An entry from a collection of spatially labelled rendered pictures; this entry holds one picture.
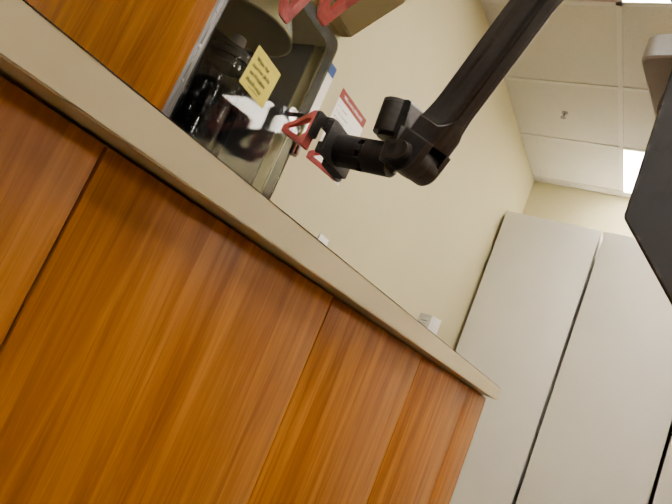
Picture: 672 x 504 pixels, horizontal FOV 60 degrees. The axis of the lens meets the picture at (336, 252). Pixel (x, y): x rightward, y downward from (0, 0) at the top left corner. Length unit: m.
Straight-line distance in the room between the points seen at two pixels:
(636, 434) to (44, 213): 3.39
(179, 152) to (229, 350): 0.27
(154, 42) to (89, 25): 0.15
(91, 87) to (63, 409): 0.28
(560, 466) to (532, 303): 0.95
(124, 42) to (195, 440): 0.53
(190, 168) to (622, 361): 3.32
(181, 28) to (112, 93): 0.34
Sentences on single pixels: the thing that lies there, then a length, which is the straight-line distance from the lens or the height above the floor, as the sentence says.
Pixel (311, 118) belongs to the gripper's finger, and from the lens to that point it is 0.99.
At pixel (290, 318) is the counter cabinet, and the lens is 0.79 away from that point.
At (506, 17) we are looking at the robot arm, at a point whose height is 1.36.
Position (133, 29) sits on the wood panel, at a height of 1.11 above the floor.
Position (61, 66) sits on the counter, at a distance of 0.47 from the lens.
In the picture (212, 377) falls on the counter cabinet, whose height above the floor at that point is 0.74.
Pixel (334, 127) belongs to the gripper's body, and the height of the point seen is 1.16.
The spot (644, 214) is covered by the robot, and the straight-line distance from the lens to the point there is 0.32.
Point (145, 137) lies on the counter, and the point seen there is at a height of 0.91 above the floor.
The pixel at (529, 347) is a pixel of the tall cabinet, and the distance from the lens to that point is 3.73.
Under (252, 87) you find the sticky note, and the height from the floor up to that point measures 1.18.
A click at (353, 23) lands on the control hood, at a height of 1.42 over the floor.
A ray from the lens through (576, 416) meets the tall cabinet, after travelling 3.65.
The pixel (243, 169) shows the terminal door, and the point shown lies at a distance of 1.03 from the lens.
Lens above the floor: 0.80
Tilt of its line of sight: 10 degrees up
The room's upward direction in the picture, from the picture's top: 23 degrees clockwise
